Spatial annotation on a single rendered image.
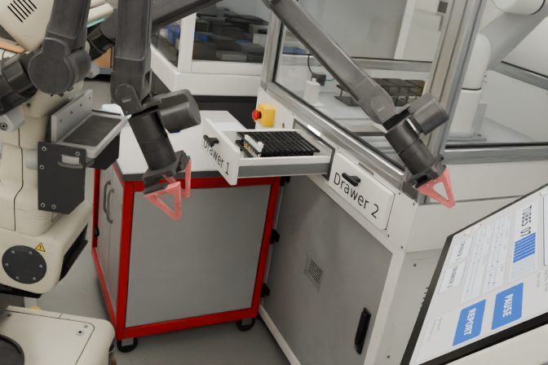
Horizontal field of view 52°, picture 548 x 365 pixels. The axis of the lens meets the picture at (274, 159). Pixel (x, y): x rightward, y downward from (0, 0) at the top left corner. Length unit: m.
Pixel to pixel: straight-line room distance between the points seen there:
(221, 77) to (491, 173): 1.38
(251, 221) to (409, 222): 0.75
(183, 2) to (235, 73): 1.21
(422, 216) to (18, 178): 0.98
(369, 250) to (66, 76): 1.01
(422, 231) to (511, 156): 0.32
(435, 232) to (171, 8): 0.89
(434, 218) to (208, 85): 1.36
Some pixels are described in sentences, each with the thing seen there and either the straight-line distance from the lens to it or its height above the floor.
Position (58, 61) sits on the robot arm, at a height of 1.26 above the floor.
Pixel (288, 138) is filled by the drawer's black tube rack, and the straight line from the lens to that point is 1.87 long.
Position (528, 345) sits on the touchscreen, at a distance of 0.78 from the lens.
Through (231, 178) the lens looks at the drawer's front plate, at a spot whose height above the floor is 0.84.
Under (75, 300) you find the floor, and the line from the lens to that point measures 2.53.
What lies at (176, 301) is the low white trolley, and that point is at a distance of 2.15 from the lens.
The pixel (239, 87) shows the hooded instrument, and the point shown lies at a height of 0.85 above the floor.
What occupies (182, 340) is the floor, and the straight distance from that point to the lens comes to 2.33.
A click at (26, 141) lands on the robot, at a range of 1.33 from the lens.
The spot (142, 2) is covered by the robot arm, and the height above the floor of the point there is 1.38.
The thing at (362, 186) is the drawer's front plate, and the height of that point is 0.89.
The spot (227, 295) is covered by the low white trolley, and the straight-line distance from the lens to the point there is 2.22.
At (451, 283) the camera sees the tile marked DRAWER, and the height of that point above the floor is 1.00.
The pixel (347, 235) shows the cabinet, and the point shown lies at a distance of 1.76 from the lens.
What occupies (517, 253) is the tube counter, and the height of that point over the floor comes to 1.10.
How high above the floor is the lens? 1.51
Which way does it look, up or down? 22 degrees down
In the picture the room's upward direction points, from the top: 9 degrees clockwise
